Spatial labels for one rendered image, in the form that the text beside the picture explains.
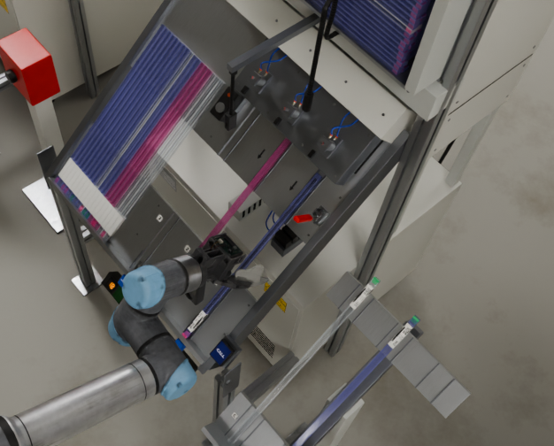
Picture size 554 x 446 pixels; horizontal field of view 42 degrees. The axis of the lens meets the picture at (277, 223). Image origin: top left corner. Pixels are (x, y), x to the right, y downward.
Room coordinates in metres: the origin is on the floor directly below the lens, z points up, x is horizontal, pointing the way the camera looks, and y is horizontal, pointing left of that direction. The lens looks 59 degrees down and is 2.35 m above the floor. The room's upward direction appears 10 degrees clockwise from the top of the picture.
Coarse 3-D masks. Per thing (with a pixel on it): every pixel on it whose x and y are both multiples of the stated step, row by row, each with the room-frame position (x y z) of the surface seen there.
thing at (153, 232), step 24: (144, 216) 0.89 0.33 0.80; (168, 216) 0.88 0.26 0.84; (120, 240) 0.85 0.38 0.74; (144, 240) 0.84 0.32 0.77; (168, 240) 0.83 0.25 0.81; (192, 240) 0.83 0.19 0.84; (144, 264) 0.79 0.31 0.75; (216, 288) 0.72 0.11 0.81; (192, 312) 0.68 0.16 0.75; (216, 312) 0.68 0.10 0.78; (240, 312) 0.67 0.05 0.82; (192, 336) 0.63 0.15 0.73; (216, 336) 0.63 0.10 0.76
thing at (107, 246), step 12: (48, 180) 0.99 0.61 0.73; (60, 192) 0.96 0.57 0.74; (72, 204) 0.93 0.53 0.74; (96, 240) 0.84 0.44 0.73; (108, 252) 0.81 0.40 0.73; (120, 264) 0.78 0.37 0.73; (168, 312) 0.68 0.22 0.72; (168, 324) 0.65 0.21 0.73; (180, 336) 0.62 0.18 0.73; (192, 348) 0.60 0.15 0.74; (204, 360) 0.58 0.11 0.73
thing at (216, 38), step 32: (192, 0) 1.32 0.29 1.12; (224, 0) 1.30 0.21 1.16; (192, 32) 1.25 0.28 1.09; (224, 32) 1.24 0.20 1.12; (256, 32) 1.22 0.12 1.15; (224, 64) 1.17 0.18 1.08; (224, 128) 1.04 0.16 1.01; (256, 128) 1.03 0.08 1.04; (224, 160) 0.98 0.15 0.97; (256, 160) 0.97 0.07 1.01; (288, 160) 0.96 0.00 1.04; (256, 192) 0.91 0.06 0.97; (288, 192) 0.90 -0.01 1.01; (320, 192) 0.89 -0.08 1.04; (288, 224) 0.84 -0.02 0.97
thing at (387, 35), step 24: (312, 0) 1.08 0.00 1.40; (360, 0) 1.01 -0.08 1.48; (384, 0) 0.97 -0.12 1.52; (408, 0) 0.95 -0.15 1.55; (432, 0) 0.98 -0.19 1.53; (336, 24) 1.03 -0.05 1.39; (360, 24) 1.00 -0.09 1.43; (384, 24) 0.97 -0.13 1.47; (408, 24) 0.94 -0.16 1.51; (384, 48) 0.96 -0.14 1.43; (408, 48) 0.94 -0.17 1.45
